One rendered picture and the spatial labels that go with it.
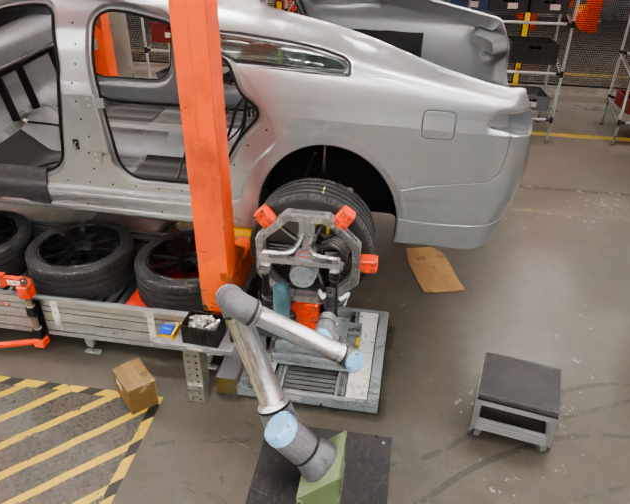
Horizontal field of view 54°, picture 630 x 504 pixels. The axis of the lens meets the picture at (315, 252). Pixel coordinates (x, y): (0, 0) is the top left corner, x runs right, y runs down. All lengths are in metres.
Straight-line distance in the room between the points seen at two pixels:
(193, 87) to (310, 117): 0.74
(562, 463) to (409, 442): 0.78
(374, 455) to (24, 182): 2.62
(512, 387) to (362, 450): 0.87
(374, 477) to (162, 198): 1.98
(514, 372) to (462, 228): 0.81
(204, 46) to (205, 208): 0.78
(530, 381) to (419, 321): 1.04
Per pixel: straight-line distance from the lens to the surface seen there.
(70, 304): 3.95
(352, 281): 3.24
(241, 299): 2.53
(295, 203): 3.15
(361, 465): 2.99
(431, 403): 3.70
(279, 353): 3.68
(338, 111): 3.28
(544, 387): 3.46
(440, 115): 3.25
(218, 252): 3.20
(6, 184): 4.28
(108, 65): 6.22
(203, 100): 2.85
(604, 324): 4.58
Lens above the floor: 2.65
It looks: 33 degrees down
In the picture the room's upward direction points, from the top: 1 degrees clockwise
